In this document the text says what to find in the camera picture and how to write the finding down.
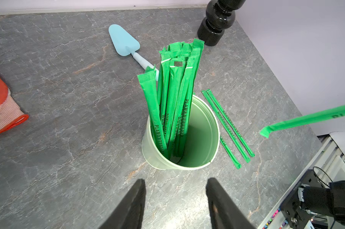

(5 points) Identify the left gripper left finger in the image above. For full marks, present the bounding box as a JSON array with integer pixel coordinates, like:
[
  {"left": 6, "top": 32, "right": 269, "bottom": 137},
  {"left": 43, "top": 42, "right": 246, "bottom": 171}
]
[{"left": 99, "top": 179, "right": 146, "bottom": 229}]

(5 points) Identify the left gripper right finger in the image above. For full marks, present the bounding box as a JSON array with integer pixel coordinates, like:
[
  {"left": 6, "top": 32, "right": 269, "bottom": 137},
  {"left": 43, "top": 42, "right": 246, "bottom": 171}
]
[{"left": 206, "top": 177, "right": 255, "bottom": 229}]

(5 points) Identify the light green metal cup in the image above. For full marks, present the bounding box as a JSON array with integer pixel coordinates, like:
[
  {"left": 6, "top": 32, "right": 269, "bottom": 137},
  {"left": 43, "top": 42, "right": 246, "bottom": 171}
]
[{"left": 142, "top": 95, "right": 220, "bottom": 170}]

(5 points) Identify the green straw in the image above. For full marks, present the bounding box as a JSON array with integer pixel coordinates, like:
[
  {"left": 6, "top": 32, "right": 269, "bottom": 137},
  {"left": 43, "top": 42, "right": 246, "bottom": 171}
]
[
  {"left": 201, "top": 90, "right": 250, "bottom": 163},
  {"left": 260, "top": 105, "right": 345, "bottom": 138},
  {"left": 206, "top": 89, "right": 255, "bottom": 157},
  {"left": 220, "top": 136, "right": 242, "bottom": 169}
]

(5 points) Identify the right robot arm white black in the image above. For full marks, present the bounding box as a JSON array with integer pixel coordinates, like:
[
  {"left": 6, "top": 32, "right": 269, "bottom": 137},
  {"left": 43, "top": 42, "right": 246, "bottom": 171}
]
[{"left": 280, "top": 169, "right": 345, "bottom": 229}]

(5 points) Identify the bundle of green wrapped straws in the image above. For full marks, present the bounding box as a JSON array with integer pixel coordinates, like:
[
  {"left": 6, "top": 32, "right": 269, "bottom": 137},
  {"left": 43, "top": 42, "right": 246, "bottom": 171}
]
[{"left": 138, "top": 39, "right": 205, "bottom": 161}]

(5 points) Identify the red work glove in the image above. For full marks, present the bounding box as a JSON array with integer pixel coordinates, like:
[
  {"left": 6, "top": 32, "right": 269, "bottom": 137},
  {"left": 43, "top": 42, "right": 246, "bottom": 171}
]
[{"left": 0, "top": 78, "right": 29, "bottom": 134}]

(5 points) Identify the light blue garden trowel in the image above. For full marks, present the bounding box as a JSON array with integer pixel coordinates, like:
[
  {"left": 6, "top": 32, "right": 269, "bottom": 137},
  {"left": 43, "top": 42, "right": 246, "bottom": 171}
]
[{"left": 108, "top": 24, "right": 153, "bottom": 70}]

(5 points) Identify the green plant in black pot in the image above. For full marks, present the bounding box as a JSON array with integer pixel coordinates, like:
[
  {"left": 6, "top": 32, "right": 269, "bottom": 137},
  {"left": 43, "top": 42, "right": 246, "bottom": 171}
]
[{"left": 197, "top": 0, "right": 245, "bottom": 46}]

